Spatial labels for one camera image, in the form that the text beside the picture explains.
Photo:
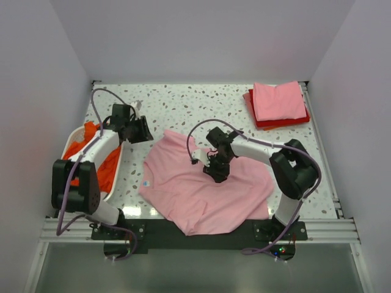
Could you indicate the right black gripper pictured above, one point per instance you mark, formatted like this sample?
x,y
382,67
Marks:
x,y
218,175

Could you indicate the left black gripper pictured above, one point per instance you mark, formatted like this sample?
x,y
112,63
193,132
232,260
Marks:
x,y
145,135

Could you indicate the pink t shirt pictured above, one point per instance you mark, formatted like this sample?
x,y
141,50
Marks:
x,y
185,195
279,102

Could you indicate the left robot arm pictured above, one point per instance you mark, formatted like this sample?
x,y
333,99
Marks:
x,y
75,186

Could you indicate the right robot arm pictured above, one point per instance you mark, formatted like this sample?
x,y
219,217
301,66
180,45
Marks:
x,y
296,173

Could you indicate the orange t shirt in basket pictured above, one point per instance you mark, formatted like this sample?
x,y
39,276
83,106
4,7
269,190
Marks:
x,y
108,171

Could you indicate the folded orange t shirt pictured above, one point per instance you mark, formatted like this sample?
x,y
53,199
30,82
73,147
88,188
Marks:
x,y
270,128

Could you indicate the folded red t shirt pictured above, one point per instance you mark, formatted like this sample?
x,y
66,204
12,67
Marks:
x,y
268,123

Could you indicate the white laundry basket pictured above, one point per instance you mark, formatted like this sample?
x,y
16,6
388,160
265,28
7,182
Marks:
x,y
117,171

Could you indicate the folded pink t shirt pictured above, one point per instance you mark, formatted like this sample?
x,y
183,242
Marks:
x,y
279,102

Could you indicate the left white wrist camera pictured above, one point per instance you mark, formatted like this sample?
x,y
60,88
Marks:
x,y
136,105

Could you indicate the aluminium frame rail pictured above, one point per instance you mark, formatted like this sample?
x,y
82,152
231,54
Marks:
x,y
325,262

